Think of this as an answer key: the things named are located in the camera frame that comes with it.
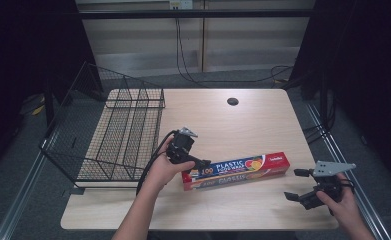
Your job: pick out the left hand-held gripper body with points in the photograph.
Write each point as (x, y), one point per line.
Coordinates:
(181, 146)

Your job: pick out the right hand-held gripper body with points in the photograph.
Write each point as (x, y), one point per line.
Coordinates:
(329, 185)

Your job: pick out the red blue plastic wrap box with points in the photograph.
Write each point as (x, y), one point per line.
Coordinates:
(236, 170)

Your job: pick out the person's right hand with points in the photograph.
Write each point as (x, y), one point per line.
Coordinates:
(344, 208)

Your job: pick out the person's left hand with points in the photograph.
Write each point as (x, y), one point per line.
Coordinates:
(164, 171)

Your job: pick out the black table grommet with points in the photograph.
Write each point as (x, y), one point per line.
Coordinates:
(232, 101)

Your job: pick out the dark curtain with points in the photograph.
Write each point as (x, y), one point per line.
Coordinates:
(23, 50)
(366, 66)

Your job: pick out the black horizontal bar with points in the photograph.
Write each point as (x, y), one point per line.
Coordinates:
(196, 13)

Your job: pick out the white power outlet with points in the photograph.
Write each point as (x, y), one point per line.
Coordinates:
(181, 4)

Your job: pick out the metal floor rail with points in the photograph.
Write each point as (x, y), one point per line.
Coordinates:
(19, 200)
(349, 173)

